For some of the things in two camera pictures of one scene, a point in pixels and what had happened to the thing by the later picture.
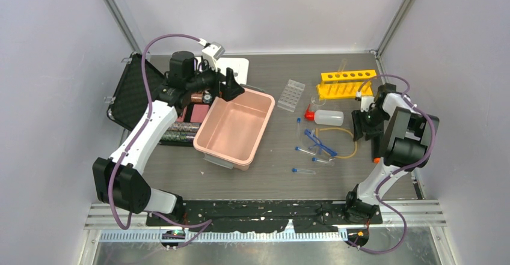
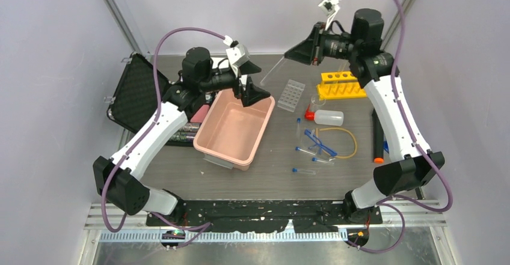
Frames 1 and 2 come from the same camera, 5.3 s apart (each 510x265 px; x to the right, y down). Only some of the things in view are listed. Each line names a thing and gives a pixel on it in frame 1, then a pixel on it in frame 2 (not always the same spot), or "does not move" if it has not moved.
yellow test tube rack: x=346 y=83 does not move
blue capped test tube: x=299 y=119 does not move
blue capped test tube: x=302 y=170 does not move
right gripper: x=359 y=122 → x=312 y=50
